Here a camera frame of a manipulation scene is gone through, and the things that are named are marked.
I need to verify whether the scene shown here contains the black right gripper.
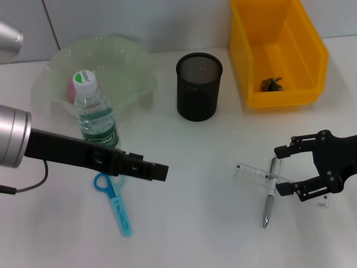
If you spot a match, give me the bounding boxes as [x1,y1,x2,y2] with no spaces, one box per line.
[273,129,357,203]

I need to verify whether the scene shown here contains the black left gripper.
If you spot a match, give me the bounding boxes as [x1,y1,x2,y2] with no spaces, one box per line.
[24,129,170,183]

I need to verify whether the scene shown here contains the transparent plastic ruler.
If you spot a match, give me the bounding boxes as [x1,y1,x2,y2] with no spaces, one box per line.
[233,161,330,209]

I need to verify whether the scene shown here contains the blue scissors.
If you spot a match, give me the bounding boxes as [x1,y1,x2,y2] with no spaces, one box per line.
[93,172,133,238]

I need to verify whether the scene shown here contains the clear bottle with green label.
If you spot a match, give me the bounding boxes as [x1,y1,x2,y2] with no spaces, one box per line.
[71,69,122,150]

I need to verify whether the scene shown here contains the green plastic wrapper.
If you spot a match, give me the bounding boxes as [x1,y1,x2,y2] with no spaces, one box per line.
[260,76,285,93]

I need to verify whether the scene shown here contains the pink peach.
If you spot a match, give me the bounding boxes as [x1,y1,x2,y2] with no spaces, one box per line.
[66,79,78,104]

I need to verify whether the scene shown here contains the grey ballpoint pen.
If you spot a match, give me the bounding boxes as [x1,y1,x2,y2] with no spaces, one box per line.
[261,156,283,229]

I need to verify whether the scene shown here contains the black mesh pen holder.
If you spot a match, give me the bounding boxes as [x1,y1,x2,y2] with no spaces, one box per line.
[175,52,224,122]

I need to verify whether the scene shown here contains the green glass fruit plate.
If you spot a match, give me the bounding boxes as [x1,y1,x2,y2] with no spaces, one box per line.
[30,33,158,124]

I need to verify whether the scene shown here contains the yellow plastic bin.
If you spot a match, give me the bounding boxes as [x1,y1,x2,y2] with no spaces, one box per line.
[229,0,330,109]

